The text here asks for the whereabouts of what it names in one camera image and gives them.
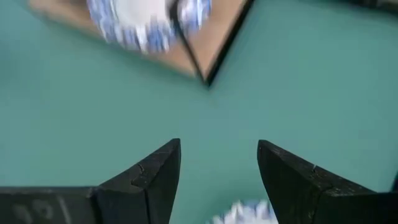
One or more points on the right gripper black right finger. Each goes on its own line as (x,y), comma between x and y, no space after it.
(311,199)

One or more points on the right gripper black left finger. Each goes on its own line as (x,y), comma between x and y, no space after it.
(124,202)

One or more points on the green table mat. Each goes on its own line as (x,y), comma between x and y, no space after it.
(93,118)

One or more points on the blue white patterned paper bowl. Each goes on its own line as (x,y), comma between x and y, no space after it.
(136,18)
(242,214)

